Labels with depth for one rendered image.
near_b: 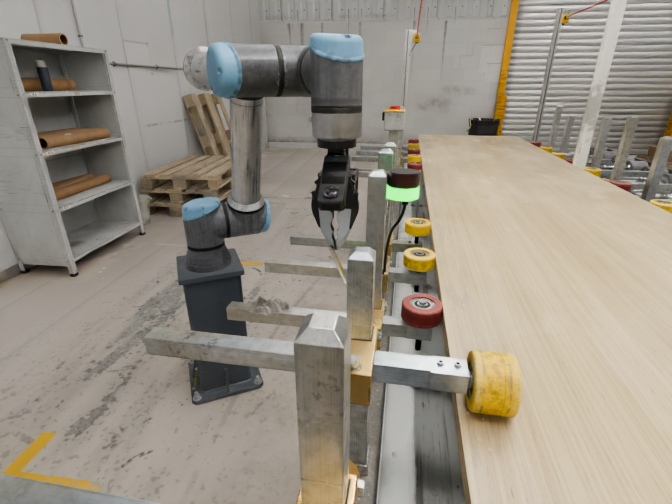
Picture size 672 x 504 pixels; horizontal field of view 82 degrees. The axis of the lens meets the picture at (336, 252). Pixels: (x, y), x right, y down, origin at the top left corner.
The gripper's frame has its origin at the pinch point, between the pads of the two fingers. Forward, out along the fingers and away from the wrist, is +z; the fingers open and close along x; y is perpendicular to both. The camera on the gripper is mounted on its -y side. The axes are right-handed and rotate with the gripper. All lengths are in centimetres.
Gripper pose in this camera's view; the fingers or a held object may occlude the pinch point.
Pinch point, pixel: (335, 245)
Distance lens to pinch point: 76.8
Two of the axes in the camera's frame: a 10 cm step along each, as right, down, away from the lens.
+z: 0.0, 9.2, 4.0
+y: 1.7, -3.9, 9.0
